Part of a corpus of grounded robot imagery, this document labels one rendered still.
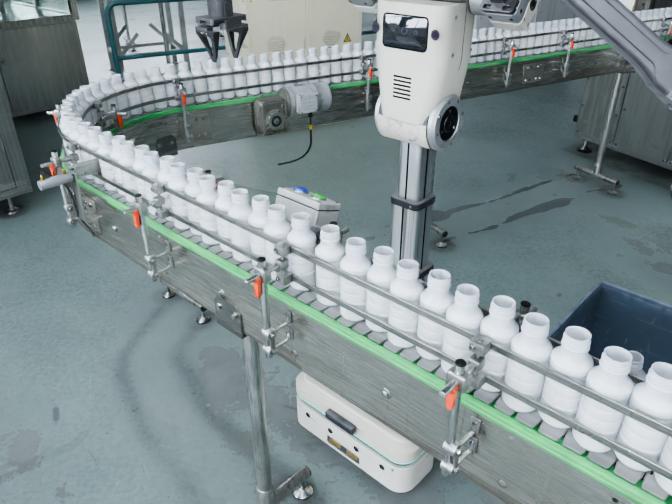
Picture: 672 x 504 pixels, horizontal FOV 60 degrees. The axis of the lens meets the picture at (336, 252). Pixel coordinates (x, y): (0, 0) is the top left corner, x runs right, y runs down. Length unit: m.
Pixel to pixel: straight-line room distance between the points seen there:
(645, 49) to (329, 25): 4.49
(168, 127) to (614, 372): 2.07
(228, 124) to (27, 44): 3.74
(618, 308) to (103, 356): 2.12
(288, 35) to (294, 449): 3.76
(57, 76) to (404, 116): 4.97
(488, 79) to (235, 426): 2.24
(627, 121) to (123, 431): 3.98
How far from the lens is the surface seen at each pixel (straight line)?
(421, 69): 1.59
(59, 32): 6.29
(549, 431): 0.99
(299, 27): 5.26
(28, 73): 6.21
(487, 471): 1.09
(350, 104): 2.91
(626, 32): 1.04
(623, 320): 1.51
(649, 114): 4.80
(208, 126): 2.63
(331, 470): 2.18
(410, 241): 1.82
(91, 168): 1.81
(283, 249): 1.16
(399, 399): 1.12
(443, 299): 0.99
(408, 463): 1.97
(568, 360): 0.92
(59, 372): 2.80
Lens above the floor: 1.68
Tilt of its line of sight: 30 degrees down
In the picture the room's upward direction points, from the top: straight up
